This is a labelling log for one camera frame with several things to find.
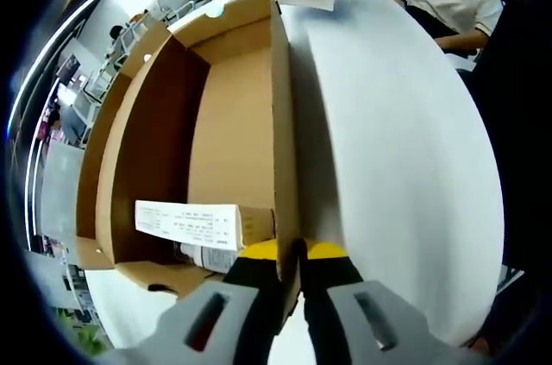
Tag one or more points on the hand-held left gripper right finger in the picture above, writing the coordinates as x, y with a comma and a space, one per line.
345, 326

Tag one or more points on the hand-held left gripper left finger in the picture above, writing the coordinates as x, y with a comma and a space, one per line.
202, 326

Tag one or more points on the white spray bottle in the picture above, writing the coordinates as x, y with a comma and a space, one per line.
211, 258

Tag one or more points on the white printed carton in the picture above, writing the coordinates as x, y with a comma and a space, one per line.
185, 222

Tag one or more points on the brown cardboard shoe box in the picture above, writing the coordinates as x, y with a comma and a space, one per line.
233, 123

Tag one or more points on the green potted plant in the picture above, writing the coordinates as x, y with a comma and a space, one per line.
82, 335

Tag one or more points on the white paper sheet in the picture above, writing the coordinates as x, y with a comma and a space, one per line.
461, 62

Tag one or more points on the frosted desk partition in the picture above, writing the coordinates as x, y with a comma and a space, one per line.
62, 188

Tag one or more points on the small dark hanging monitor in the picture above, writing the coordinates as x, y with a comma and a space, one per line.
68, 67

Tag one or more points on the person's black clothing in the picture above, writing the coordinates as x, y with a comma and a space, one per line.
517, 145

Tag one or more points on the white ceiling light strip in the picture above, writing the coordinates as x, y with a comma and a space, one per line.
52, 80

